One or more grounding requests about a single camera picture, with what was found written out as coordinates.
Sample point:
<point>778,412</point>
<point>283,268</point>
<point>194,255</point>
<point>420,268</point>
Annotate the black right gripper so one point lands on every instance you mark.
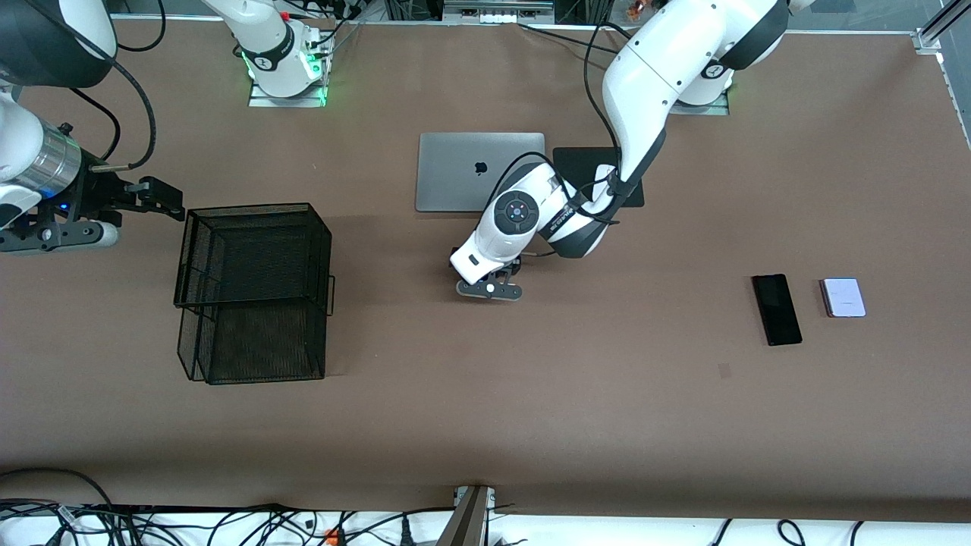
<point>98,195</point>

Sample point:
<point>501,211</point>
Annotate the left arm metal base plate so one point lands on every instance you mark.
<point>713,111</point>

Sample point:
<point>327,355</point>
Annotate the long black smartphone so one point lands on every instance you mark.
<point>777,309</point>

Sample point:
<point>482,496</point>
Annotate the lavender flip phone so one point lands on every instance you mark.
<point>844,298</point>

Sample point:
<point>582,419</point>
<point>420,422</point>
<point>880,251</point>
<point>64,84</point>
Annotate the silver closed laptop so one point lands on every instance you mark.
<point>447,167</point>

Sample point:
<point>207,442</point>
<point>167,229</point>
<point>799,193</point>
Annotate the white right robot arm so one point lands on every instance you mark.
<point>23,136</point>

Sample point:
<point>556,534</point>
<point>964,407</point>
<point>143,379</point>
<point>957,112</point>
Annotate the aluminium frame bar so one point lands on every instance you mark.
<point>927,39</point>

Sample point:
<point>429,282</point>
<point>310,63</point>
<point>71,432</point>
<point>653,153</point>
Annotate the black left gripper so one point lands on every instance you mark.
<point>509,268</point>

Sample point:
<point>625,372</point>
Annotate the black power strip bar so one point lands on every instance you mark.
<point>190,508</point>

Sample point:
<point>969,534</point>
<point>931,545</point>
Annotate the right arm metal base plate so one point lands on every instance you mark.
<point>262,102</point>

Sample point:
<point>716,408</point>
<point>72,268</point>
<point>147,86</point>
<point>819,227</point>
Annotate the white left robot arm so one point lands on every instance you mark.
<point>652,68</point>

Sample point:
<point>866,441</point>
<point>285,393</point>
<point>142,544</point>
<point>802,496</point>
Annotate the black mouse pad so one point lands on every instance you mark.
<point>576,163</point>

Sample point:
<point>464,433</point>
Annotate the grey metal camera mount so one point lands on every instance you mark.
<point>470,523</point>

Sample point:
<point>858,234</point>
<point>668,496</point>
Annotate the white computer mouse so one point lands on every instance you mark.
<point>603,178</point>

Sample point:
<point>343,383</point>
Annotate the grey power strip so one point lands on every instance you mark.
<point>497,17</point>

